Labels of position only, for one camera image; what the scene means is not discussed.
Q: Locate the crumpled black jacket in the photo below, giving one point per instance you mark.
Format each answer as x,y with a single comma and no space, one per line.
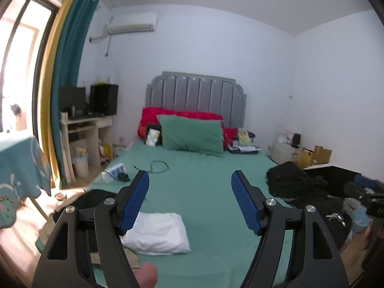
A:
294,177

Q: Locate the glass balcony door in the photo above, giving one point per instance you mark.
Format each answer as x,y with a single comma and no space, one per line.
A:
21,51

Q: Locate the teal curtain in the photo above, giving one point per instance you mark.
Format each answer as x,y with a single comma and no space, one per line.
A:
72,66

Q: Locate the teal printed tablecloth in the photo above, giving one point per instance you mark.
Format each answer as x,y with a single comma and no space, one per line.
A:
18,171

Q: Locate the white box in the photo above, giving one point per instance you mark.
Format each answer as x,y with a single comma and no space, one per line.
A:
286,137

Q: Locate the large red pillow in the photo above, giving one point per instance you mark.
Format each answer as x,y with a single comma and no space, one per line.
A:
150,117

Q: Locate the black computer tower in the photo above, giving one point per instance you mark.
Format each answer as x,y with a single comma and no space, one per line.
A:
103,99

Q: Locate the white power strip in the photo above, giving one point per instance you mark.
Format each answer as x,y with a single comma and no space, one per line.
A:
111,172

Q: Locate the metal cup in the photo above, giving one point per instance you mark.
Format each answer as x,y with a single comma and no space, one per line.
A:
73,111

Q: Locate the white plastic bucket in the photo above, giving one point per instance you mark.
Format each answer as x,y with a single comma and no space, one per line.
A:
80,166

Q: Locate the white hooded jacket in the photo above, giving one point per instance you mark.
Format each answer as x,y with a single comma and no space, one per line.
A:
162,234

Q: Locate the green pillow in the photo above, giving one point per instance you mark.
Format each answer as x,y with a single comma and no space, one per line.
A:
192,135

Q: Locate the cardboard boxes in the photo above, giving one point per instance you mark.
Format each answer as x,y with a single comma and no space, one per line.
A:
304,157

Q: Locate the black glossy table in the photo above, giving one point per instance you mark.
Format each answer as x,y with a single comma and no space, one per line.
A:
330,174

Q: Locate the small black speaker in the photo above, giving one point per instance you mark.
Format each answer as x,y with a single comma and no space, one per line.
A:
296,140

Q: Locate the black charger adapter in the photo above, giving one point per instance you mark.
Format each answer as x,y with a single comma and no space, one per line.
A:
123,176

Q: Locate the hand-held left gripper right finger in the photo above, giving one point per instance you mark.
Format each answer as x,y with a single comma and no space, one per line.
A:
246,204

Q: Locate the yellow green snack bag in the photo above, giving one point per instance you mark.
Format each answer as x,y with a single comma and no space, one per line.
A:
243,136

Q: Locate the light wooden desk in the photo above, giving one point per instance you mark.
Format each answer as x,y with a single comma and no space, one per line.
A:
105,122

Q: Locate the grey padded headboard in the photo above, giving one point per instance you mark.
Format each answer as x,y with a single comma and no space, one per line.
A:
195,93

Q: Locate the stack of books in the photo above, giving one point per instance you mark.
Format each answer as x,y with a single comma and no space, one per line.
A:
244,149

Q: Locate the black garment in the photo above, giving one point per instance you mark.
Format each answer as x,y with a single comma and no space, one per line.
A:
90,196

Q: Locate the bed with green sheet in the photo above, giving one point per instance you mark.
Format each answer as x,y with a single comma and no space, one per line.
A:
204,186

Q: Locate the person's left hand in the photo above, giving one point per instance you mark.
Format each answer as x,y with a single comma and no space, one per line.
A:
146,276

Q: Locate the key bunch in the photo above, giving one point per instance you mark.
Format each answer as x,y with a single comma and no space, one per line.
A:
336,217

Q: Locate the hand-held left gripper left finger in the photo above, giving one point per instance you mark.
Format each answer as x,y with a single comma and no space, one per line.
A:
135,198

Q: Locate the black monitor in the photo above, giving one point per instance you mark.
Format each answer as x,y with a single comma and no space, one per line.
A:
72,99

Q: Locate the khaki garment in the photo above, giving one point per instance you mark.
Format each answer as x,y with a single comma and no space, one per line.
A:
129,258

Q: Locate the framed picture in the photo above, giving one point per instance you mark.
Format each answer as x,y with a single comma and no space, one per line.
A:
153,136

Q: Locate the white air conditioner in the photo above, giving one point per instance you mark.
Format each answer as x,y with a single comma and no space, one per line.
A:
132,22

